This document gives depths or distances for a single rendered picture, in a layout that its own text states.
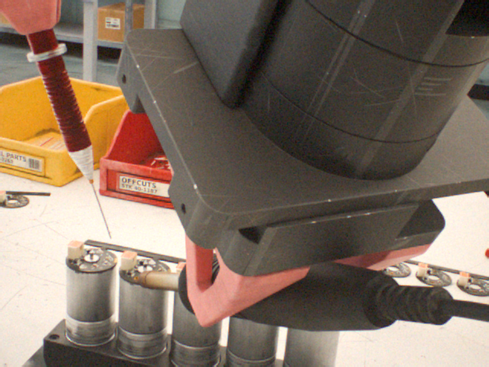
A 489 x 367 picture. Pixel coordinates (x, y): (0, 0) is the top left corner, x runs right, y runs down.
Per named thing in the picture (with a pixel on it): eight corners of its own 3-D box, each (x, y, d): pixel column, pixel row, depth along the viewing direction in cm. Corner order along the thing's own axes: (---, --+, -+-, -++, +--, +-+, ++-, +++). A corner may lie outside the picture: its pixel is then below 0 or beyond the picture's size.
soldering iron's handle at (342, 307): (181, 323, 28) (410, 371, 17) (173, 258, 28) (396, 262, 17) (238, 310, 29) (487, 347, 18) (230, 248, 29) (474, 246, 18)
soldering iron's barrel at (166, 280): (132, 299, 34) (192, 308, 28) (127, 264, 34) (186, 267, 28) (161, 293, 34) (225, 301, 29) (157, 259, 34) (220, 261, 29)
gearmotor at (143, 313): (154, 378, 36) (159, 284, 34) (108, 367, 37) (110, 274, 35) (172, 352, 38) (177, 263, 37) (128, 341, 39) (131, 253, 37)
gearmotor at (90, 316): (102, 365, 37) (103, 273, 35) (56, 354, 37) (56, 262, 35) (122, 340, 39) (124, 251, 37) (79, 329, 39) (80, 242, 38)
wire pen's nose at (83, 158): (79, 177, 33) (69, 146, 33) (103, 171, 33) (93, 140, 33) (76, 186, 32) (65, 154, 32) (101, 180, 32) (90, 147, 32)
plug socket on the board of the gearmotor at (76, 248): (81, 261, 36) (81, 248, 36) (65, 258, 36) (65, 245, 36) (89, 254, 37) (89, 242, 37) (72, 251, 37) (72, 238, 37)
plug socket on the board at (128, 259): (134, 272, 35) (135, 260, 35) (118, 269, 36) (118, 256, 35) (141, 265, 36) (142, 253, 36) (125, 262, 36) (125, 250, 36)
